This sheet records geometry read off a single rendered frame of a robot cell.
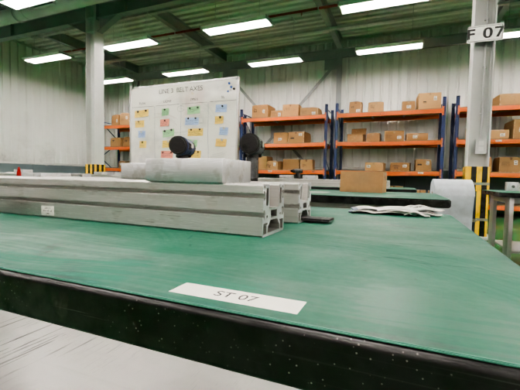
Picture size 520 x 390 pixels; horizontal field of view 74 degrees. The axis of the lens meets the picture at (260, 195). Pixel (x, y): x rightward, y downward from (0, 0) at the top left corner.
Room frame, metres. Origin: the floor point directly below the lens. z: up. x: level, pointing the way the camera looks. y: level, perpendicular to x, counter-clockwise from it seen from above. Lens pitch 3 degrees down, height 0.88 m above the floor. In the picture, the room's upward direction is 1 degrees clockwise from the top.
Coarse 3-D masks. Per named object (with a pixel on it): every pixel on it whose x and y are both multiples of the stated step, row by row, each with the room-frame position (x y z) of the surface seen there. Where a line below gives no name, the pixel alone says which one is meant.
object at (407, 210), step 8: (352, 208) 0.99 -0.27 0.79; (360, 208) 0.96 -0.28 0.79; (368, 208) 0.95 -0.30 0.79; (376, 208) 0.95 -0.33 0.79; (384, 208) 0.94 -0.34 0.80; (392, 208) 0.93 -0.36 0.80; (400, 208) 0.92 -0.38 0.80; (408, 208) 0.93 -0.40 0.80; (416, 208) 0.93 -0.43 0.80; (424, 208) 0.90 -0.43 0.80; (432, 208) 0.92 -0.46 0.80; (424, 216) 0.87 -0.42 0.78; (440, 216) 0.89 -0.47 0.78
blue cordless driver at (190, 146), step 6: (174, 138) 1.06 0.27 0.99; (180, 138) 1.06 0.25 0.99; (174, 144) 1.06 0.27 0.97; (180, 144) 1.06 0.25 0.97; (186, 144) 1.06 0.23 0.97; (192, 144) 1.13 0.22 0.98; (174, 150) 1.06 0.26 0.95; (180, 150) 1.06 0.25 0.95; (186, 150) 1.08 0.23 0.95; (192, 150) 1.14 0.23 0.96; (180, 156) 1.10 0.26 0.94; (186, 156) 1.11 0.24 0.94
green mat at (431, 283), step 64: (0, 256) 0.38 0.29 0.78; (64, 256) 0.39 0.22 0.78; (128, 256) 0.40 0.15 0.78; (192, 256) 0.40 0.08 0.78; (256, 256) 0.41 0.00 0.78; (320, 256) 0.42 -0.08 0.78; (384, 256) 0.42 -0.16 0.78; (448, 256) 0.43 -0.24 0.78; (320, 320) 0.23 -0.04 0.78; (384, 320) 0.23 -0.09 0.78; (448, 320) 0.23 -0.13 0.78; (512, 320) 0.23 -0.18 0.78
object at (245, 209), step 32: (0, 192) 0.80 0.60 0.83; (32, 192) 0.75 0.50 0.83; (64, 192) 0.71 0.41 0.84; (96, 192) 0.68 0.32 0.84; (128, 192) 0.66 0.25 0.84; (160, 192) 0.63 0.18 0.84; (192, 192) 0.60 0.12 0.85; (224, 192) 0.58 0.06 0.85; (256, 192) 0.54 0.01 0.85; (128, 224) 0.65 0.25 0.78; (160, 224) 0.61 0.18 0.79; (192, 224) 0.59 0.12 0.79; (224, 224) 0.56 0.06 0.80; (256, 224) 0.54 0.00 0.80
